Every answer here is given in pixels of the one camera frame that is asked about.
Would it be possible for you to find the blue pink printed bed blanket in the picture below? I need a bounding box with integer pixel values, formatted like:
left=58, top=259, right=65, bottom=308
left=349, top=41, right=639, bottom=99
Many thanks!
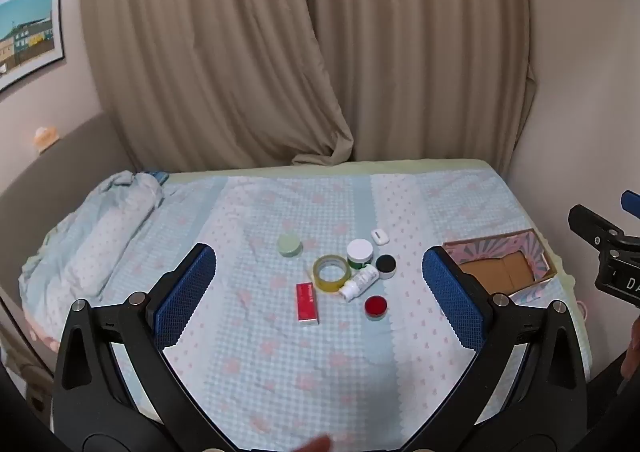
left=20, top=167, right=593, bottom=452

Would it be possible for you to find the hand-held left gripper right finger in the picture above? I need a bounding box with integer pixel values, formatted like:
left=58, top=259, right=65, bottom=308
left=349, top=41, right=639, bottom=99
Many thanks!
left=400, top=246, right=588, bottom=452

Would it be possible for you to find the grey padded headboard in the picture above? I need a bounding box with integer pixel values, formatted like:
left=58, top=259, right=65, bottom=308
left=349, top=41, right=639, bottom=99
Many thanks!
left=0, top=112, right=137, bottom=293

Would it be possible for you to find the white-lidded green jar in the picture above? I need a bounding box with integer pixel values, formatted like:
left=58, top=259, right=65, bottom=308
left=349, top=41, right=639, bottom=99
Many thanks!
left=346, top=239, right=374, bottom=269

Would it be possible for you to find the black-lidded round jar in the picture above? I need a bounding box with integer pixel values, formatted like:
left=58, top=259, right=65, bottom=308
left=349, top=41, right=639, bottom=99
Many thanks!
left=375, top=255, right=398, bottom=281

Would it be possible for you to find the pale green round jar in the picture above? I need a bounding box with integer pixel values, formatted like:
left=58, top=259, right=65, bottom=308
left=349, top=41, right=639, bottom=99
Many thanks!
left=277, top=233, right=304, bottom=258

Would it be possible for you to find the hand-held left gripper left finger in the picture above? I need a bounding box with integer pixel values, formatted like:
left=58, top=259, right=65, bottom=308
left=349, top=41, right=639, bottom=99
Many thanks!
left=52, top=243, right=236, bottom=452

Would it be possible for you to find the red-lidded round jar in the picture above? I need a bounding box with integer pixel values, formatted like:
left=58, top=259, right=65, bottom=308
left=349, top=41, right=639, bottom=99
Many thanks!
left=364, top=296, right=389, bottom=321

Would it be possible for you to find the red rectangular box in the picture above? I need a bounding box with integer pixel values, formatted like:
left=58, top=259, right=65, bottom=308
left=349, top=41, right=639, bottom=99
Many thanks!
left=296, top=282, right=321, bottom=326

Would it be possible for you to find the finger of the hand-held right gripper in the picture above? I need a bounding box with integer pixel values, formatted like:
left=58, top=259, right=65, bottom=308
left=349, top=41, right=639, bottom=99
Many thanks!
left=620, top=191, right=640, bottom=221
left=568, top=204, right=626, bottom=249

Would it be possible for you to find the white plastic bottle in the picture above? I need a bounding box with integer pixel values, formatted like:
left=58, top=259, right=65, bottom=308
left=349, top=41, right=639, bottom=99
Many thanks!
left=339, top=264, right=380, bottom=303

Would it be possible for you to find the small orange object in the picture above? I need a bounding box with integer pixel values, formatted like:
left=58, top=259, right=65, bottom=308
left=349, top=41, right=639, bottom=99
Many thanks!
left=34, top=127, right=61, bottom=153

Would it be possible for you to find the person's right hand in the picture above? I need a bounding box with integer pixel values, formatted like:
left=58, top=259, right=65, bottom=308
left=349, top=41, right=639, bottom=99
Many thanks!
left=621, top=314, right=640, bottom=379

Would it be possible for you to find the yellow tape roll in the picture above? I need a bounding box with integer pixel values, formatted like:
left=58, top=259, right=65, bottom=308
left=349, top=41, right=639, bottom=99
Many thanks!
left=313, top=255, right=349, bottom=292

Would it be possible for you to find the crumpled light blue blanket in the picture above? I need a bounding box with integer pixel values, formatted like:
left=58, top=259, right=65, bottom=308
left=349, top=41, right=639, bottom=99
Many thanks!
left=19, top=171, right=169, bottom=329

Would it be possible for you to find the beige curtain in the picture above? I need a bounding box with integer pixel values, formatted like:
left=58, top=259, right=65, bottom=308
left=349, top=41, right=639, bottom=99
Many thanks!
left=80, top=0, right=356, bottom=173
left=292, top=0, right=540, bottom=168

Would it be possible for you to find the framed wall poster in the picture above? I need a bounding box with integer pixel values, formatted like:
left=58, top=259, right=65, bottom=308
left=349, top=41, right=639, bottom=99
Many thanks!
left=0, top=0, right=67, bottom=93

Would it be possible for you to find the pink printed cardboard box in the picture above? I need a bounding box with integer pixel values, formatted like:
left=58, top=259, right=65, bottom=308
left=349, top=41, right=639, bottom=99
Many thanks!
left=442, top=228, right=558, bottom=304

